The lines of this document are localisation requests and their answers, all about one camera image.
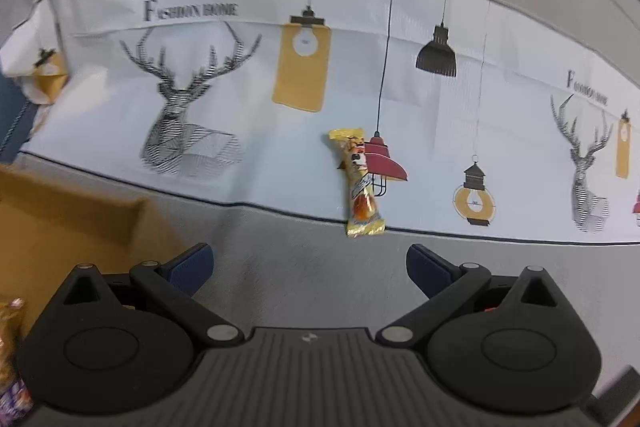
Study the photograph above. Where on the brown cardboard box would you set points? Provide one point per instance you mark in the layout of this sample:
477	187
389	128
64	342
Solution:
47	229

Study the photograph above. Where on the yellow cartoon candy bar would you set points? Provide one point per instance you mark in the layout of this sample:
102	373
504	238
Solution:
364	217

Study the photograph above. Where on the clear bag brown cookies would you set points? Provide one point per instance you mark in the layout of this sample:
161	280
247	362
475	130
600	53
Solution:
11	318

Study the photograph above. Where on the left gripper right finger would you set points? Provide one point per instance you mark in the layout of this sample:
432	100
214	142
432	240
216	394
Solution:
449	289

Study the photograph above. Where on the grey printed sofa cover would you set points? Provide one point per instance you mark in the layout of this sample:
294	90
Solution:
500	131

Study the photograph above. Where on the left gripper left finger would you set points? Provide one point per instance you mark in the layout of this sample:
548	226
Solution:
167	289

